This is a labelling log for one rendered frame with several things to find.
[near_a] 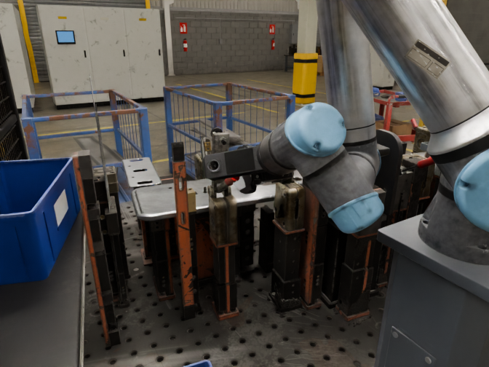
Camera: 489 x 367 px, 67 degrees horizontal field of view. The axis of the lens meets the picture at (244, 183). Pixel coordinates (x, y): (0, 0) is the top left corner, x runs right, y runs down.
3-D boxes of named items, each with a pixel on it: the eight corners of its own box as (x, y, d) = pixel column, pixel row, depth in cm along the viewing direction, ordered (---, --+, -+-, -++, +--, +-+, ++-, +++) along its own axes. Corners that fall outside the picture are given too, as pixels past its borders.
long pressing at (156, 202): (462, 145, 159) (463, 142, 158) (514, 160, 139) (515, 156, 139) (129, 191, 112) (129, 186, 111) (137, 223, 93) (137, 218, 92)
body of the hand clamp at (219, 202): (231, 301, 109) (229, 190, 96) (239, 315, 103) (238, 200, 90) (211, 305, 107) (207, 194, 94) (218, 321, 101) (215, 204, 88)
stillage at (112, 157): (42, 192, 364) (21, 94, 329) (125, 178, 400) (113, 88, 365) (49, 249, 266) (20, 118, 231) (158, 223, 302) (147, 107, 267)
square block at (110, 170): (128, 264, 126) (115, 164, 113) (131, 278, 119) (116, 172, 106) (103, 269, 123) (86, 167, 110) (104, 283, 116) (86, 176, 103)
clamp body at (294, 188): (289, 287, 115) (295, 175, 101) (308, 311, 105) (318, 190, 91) (262, 294, 112) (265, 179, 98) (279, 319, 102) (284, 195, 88)
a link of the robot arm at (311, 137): (324, 168, 48) (287, 114, 48) (288, 183, 58) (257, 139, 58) (363, 137, 51) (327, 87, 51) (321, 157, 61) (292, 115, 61)
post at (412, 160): (395, 271, 123) (415, 155, 108) (406, 279, 118) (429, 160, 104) (383, 274, 121) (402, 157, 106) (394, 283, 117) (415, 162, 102)
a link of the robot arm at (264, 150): (272, 172, 58) (263, 122, 59) (262, 178, 62) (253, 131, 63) (313, 167, 60) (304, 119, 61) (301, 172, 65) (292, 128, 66)
